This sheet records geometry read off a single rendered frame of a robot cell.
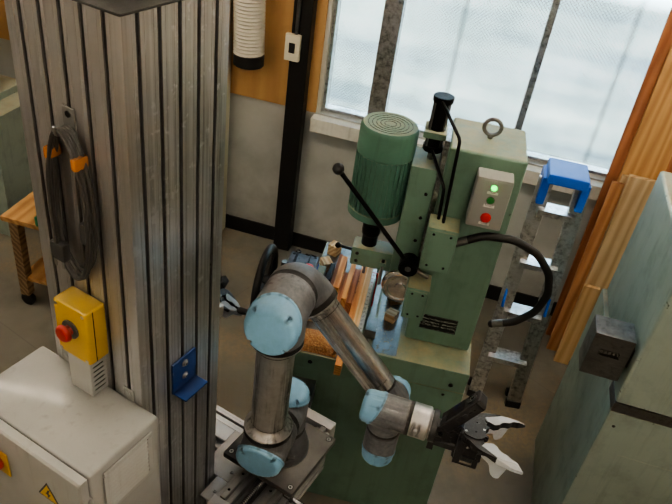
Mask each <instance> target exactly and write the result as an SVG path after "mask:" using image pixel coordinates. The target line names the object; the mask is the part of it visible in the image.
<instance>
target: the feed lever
mask: <svg viewBox="0 0 672 504"><path fill-rule="evenodd" d="M332 170H333V172H334V173H335V174H336V175H340V176H341V177H342V179H343V180H344V181H345V183H346V184H347V185H348V187H349V188H350V189H351V191H352V192H353V194H354V195H355V196H356V198H357V199H358V200H359V202H360V203H361V204H362V206H363V207H364V209H365V210H366V211H367V213H368V214H369V215H370V217H371V218H372V219H373V221H374V222H375V224H376V225H377V226H378V228H379V229H380V230H381V232H382V233H383V234H384V236H385V237H386V238H387V240H388V241H389V243H390V244H391V245H392V247H393V248H394V249H395V251H396V252H397V253H398V255H399V256H400V261H399V265H398V270H399V272H400V274H402V275H403V276H406V277H411V276H414V275H415V274H416V273H417V274H419V275H420V276H422V277H423V278H425V279H428V278H429V275H428V274H427V273H425V272H424V271H422V270H420V269H419V268H418V265H419V259H418V257H417V256H416V255H415V254H413V253H405V254H403V253H402V251H401V250H400V248H399V247H398V246H397V244H396V243H395V242H394V240H393V239H392V238H391V236H390V235H389V233H388V232H387V231H386V229H385V228H384V227H383V225H382V224H381V222H380V221H379V220H378V218H377V217H376V216H375V214H374V213H373V211H372V210H371V209H370V207H369V206H368V205H367V203H366V202H365V201H364V199H363V198H362V196H361V195H360V194H359V192H358V191H357V190H356V188H355V187H354V185H353V184H352V183H351V181H350V180H349V179H348V177H347V176H346V175H345V173H344V166H343V164H341V163H335V164H334V165H333V168H332Z"/></svg>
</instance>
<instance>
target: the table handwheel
mask: <svg viewBox="0 0 672 504"><path fill-rule="evenodd" d="M268 260H269V261H268ZM267 263H268V265H267ZM266 266H267V268H266ZM277 267H278V248H277V246H276V245H275V244H269V245H268V246H267V247H266V248H265V250H264V252H263V254H262V256H261V258H260V261H259V264H258V267H257V271H256V274H255V278H254V282H253V287H252V293H251V300H250V305H251V304H252V302H253V301H254V300H255V299H256V298H257V296H258V295H259V293H260V291H261V290H262V288H263V287H264V285H265V284H266V282H267V281H268V279H269V277H270V276H271V274H272V273H273V272H274V271H275V270H276V269H277ZM265 269H266V271H265ZM264 273H265V274H264Z"/></svg>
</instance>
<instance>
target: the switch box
mask: <svg viewBox="0 0 672 504"><path fill-rule="evenodd" d="M492 185H497V186H498V190H497V191H492V190H491V186H492ZM513 187H514V174H513V173H508V172H503V171H498V170H493V169H488V168H483V167H479V168H478V172H477V175H476V179H475V182H474V186H473V190H472V193H471V197H470V201H469V204H468V208H467V211H466V219H465V224H467V225H472V226H477V227H481V228H486V229H491V230H496V231H499V230H500V228H501V225H502V222H503V219H504V215H505V212H506V209H507V206H508V203H509V200H510V196H511V193H512V190H513ZM487 191H491V192H496V193H498V196H496V195H491V194H487ZM490 196H491V197H494V199H495V202H494V203H493V204H488V203H487V202H486V199H487V198H488V197H490ZM484 204H488V205H492V206H494V209H493V208H488V207H483V205H484ZM483 213H488V214H490V215H491V220H490V221H489V222H487V223H489V226H487V225H482V224H478V222H479V221H481V220H480V216H481V214H483ZM481 222H482V221H481Z"/></svg>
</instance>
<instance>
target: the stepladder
mask: <svg viewBox="0 0 672 504"><path fill-rule="evenodd" d="M553 185H557V186H561V187H566V188H570V189H574V191H573V194H572V197H571V200H570V203H569V206H568V207H565V206H560V205H556V204H552V203H547V202H548V199H549V196H550V193H551V190H552V187H553ZM591 190H592V187H591V183H590V176H589V171H588V166H587V165H584V164H579V163H575V162H570V161H565V160H561V159H556V158H552V157H550V158H549V159H548V162H547V165H543V168H542V171H541V174H540V175H539V178H538V181H537V184H536V187H535V190H534V193H533V196H532V200H531V203H530V206H529V209H528V212H527V215H526V218H525V221H524V224H523V227H522V230H521V233H520V236H519V238H520V239H522V240H523V241H525V242H527V243H528V244H530V245H531V246H533V243H534V240H535V237H536V234H537V231H538V228H539V225H540V222H541V219H542V217H547V218H551V219H556V220H560V221H564V222H563V225H562V228H561V231H560V234H559V237H558V240H557V243H556V247H555V250H554V253H553V256H552V259H547V258H545V259H546V261H547V263H548V265H549V266H550V268H551V270H552V273H553V288H552V295H551V298H550V300H549V301H548V302H547V304H546V305H545V306H544V307H543V309H542V310H541V311H540V312H539V313H538V314H537V315H536V316H534V317H532V318H531V319H528V320H526V321H527V322H531V324H530V327H529V330H528V334H527V337H526V340H525V343H524V346H523V349H522V352H521V353H520V352H516V351H512V350H508V349H504V348H500V347H498V345H499V342H500V339H501V336H502V333H503V330H504V327H495V328H491V327H489V330H488V333H487V336H486V339H485V342H484V345H483V348H482V351H481V354H480V357H479V360H478V363H477V366H476V369H475V372H474V375H473V377H471V376H470V378H469V381H468V385H470V387H468V390H467V394H466V395H468V396H471V395H472V394H474V393H475V392H477V391H479V390H481V391H482V392H483V389H484V386H485V383H486V380H487V377H488V374H489V371H490V368H491V365H492V362H496V363H500V364H504V365H508V366H512V367H516V371H515V374H514V377H513V380H512V383H511V386H510V388H508V387H507V388H506V390H505V396H507V398H506V399H505V402H504V404H505V406H506V407H511V408H516V409H519V408H520V405H521V399H522V396H523V393H524V390H525V387H526V384H527V381H528V378H529V375H530V372H531V369H532V366H533V363H534V360H535V357H536V354H537V351H538V348H539V345H540V342H541V339H542V336H543V333H544V330H545V327H546V324H547V321H548V318H549V315H550V312H551V309H552V306H553V303H554V300H555V297H556V294H557V291H558V288H559V285H560V282H561V279H562V276H563V274H564V271H565V268H566V265H567V262H568V259H569V256H570V253H571V250H572V247H573V244H574V241H575V238H576V235H577V232H578V229H579V226H580V223H581V220H582V217H583V214H584V211H585V208H586V205H587V202H588V199H589V196H590V193H591ZM524 269H529V270H533V271H537V272H541V273H543V271H542V269H541V267H540V265H539V264H538V262H537V260H536V259H535V258H534V257H533V256H532V255H530V254H529V253H527V252H525V251H524V250H522V249H521V248H519V247H517V246H516V248H515V251H514V254H513V257H512V260H511V263H510V266H509V269H508V272H507V275H506V278H505V281H504V284H503V287H502V290H501V293H500V296H499V299H498V302H497V305H496V308H495V311H494V314H493V317H492V320H496V319H508V317H511V318H514V317H517V316H519V315H521V314H523V313H525V312H527V311H529V310H531V309H532V308H533V307H530V306H526V305H522V304H518V303H514V302H513V301H514V298H515V295H516V292H517V289H518V287H519V284H520V281H521V278H522V275H523V272H524Z"/></svg>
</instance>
